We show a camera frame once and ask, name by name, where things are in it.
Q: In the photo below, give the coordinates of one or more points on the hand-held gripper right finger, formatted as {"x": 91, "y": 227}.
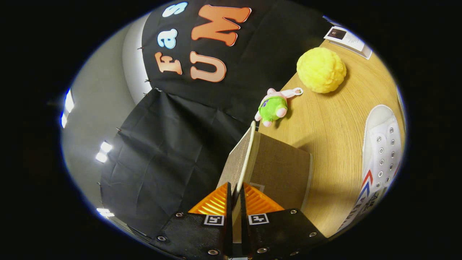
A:
{"x": 243, "y": 216}

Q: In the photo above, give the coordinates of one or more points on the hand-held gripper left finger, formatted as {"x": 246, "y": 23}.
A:
{"x": 229, "y": 216}

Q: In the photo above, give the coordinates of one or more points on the brown fabric storage box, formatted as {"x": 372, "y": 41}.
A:
{"x": 281, "y": 166}

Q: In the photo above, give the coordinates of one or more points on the white striped canvas shoe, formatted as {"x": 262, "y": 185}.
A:
{"x": 382, "y": 151}

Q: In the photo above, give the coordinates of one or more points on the black backdrop cloth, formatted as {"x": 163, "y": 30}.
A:
{"x": 173, "y": 151}

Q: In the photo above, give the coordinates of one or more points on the green and pink plush toy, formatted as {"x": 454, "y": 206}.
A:
{"x": 272, "y": 108}

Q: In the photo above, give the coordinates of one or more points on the ceiling light panel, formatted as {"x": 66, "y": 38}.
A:
{"x": 104, "y": 151}
{"x": 105, "y": 212}
{"x": 68, "y": 106}

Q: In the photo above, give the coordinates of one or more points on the yellow fluffy plush ball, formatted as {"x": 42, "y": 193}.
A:
{"x": 321, "y": 70}

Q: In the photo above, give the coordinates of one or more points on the white paperback book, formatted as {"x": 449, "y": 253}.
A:
{"x": 352, "y": 41}

